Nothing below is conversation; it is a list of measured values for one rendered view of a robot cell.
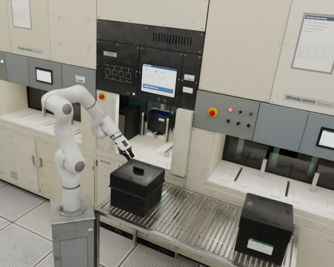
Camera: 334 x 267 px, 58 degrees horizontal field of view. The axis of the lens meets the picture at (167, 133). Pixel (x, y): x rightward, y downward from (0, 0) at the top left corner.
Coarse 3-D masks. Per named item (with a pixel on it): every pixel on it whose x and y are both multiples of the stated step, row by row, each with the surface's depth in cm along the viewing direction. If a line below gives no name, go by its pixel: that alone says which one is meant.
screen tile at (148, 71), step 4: (144, 68) 227; (148, 68) 225; (144, 72) 228; (148, 72) 226; (152, 72) 225; (144, 76) 229; (156, 76) 224; (144, 80) 230; (148, 80) 228; (152, 80) 227; (156, 80) 225
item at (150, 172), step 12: (120, 168) 210; (132, 168) 211; (144, 168) 213; (156, 168) 215; (120, 180) 200; (132, 180) 197; (144, 180) 199; (156, 180) 205; (132, 192) 198; (144, 192) 194
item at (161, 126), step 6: (156, 108) 305; (162, 108) 300; (150, 114) 298; (156, 114) 295; (174, 114) 307; (150, 120) 300; (156, 120) 297; (162, 120) 294; (174, 120) 310; (150, 126) 302; (156, 126) 299; (162, 126) 296; (162, 132) 298
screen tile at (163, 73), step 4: (160, 72) 222; (164, 72) 221; (168, 72) 219; (164, 76) 222; (168, 76) 220; (172, 76) 219; (160, 80) 224; (164, 80) 223; (172, 80) 220; (160, 84) 225; (164, 84) 224; (168, 84) 222; (172, 84) 221
